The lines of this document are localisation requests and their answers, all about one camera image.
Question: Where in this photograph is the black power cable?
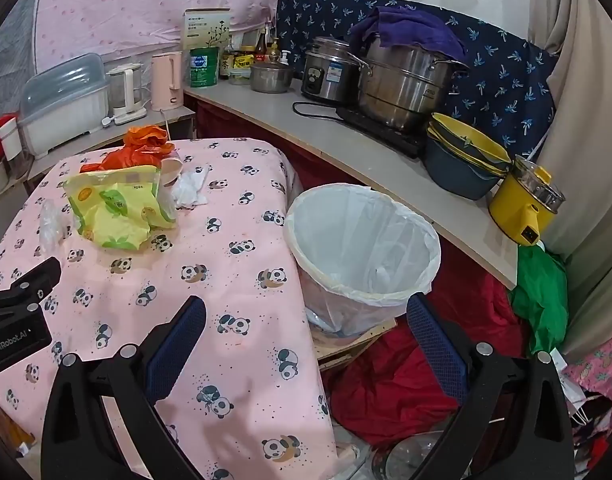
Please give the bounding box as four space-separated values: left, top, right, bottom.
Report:
292 101 348 122

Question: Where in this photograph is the steel rice cooker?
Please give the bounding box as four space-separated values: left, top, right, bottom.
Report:
300 36 363 105

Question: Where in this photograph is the pink floral cloth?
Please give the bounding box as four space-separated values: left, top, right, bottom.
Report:
563 337 612 461

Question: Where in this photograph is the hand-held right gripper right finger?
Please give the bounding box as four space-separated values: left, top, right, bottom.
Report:
406 293 576 480

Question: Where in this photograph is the small steel pot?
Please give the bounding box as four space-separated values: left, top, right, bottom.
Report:
249 59 295 94

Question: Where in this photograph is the black induction cooker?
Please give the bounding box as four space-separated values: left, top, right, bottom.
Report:
335 104 428 159

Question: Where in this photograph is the trash bin with white liner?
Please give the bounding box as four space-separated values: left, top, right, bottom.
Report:
285 183 442 338

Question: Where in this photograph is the large steel steamer pot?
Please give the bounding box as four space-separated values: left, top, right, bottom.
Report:
347 37 471 134

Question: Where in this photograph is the pink dotted curtain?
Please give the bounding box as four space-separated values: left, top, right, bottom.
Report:
33 0 319 63

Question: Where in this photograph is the purple towel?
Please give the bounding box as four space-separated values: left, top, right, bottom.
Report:
347 6 470 63

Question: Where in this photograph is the clear plastic bottle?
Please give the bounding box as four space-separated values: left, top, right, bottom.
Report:
371 430 459 480

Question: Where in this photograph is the wooden crate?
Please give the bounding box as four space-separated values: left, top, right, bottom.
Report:
310 317 387 372

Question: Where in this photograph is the pink panda tablecloth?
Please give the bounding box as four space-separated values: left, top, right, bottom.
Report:
0 137 339 480

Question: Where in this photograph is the orange plastic bag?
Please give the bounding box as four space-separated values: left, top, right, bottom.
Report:
80 125 176 173

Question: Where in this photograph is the red cloth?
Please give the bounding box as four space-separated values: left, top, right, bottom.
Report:
193 99 534 450

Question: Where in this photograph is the green cloth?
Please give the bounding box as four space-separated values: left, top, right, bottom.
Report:
507 244 571 357

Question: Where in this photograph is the blue basin yellow rim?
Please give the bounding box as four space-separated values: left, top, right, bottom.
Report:
428 112 513 166
426 124 510 177

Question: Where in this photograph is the navy printed cloth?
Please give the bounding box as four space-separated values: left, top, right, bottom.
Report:
275 0 560 161

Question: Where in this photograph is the clear plastic wrapper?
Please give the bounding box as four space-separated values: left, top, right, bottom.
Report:
37 199 67 253

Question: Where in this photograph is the yellow electric pot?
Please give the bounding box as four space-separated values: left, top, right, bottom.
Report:
487 154 568 247

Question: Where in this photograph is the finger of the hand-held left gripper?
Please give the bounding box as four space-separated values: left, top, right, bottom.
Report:
0 257 62 312

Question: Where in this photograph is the large blue basin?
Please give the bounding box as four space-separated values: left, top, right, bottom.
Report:
423 135 504 202

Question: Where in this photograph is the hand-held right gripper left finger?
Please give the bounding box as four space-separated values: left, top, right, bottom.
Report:
40 295 207 480

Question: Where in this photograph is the red lidded container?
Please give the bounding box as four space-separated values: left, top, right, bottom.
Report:
0 114 24 191

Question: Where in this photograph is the grey mesh net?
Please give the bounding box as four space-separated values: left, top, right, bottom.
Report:
0 0 44 126

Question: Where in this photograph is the beige box with plant print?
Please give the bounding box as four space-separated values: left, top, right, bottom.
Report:
182 7 233 52

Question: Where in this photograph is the pink electric kettle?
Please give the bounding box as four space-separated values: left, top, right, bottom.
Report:
151 51 185 111

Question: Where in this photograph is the white tissue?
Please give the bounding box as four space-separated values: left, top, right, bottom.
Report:
172 169 210 209

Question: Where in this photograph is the pale yellow snack bag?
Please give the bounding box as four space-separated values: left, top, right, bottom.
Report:
62 165 163 233

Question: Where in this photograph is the green tin can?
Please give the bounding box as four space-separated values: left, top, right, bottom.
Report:
188 46 222 89

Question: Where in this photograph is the white dish box clear lid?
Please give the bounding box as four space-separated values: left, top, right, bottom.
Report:
17 52 111 155

